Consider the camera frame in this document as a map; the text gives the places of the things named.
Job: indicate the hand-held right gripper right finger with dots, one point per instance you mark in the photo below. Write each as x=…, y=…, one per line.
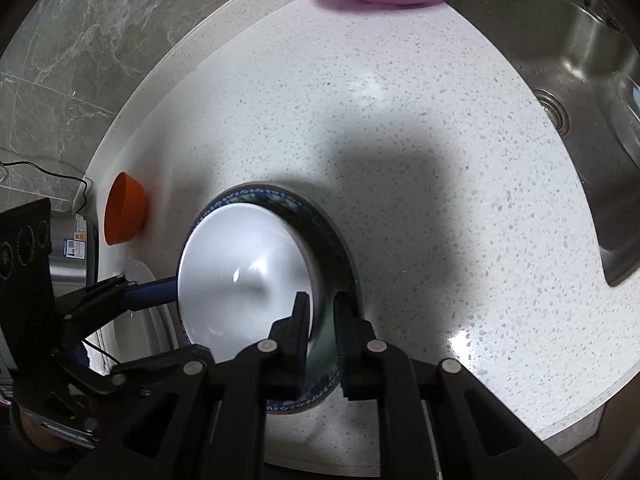
x=345, y=350

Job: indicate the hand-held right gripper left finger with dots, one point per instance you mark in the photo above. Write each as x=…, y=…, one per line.
x=300, y=350

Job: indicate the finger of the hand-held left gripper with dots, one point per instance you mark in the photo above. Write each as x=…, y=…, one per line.
x=150, y=292
x=92, y=377

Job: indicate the large white plate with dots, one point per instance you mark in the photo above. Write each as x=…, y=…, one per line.
x=235, y=260

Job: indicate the blue patterned green plate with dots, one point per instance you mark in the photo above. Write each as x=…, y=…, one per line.
x=330, y=255

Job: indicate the person's left hand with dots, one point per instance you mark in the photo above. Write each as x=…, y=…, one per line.
x=37, y=437

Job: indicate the stainless steel appliance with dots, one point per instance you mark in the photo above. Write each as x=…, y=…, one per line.
x=70, y=270

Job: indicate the orange bowl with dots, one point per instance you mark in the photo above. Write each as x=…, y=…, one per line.
x=122, y=210

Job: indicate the sink drain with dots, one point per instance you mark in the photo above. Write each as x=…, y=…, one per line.
x=552, y=110

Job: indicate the stainless steel sink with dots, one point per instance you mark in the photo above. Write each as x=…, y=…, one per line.
x=575, y=60

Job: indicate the clear glass bowl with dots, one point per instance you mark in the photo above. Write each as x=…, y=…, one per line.
x=630, y=110

